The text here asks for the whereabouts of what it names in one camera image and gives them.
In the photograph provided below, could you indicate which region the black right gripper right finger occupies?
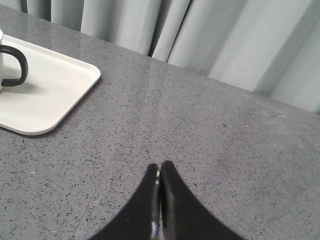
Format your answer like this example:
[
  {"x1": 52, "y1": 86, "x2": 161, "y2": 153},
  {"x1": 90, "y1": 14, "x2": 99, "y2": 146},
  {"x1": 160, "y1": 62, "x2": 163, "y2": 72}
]
[{"x1": 160, "y1": 160, "x2": 243, "y2": 240}]

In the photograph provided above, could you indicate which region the cream rectangular plastic tray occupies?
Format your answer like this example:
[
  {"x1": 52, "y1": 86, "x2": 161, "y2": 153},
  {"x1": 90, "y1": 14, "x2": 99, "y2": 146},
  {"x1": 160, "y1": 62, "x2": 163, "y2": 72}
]
[{"x1": 0, "y1": 35, "x2": 101, "y2": 136}]

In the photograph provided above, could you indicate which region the white smiley mug black handle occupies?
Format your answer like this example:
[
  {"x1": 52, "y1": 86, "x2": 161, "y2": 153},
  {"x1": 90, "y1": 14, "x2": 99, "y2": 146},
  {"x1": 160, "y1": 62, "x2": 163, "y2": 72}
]
[{"x1": 0, "y1": 30, "x2": 29, "y2": 89}]

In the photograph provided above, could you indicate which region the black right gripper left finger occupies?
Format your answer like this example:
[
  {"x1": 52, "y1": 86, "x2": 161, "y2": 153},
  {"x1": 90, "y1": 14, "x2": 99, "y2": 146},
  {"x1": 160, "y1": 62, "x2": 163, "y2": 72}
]
[{"x1": 91, "y1": 163, "x2": 160, "y2": 240}]

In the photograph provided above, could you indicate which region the pale grey pleated curtain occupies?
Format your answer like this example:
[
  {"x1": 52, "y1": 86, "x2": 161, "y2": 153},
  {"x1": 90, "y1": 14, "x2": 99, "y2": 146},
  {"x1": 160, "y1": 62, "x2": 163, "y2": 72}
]
[{"x1": 2, "y1": 0, "x2": 320, "y2": 113}]

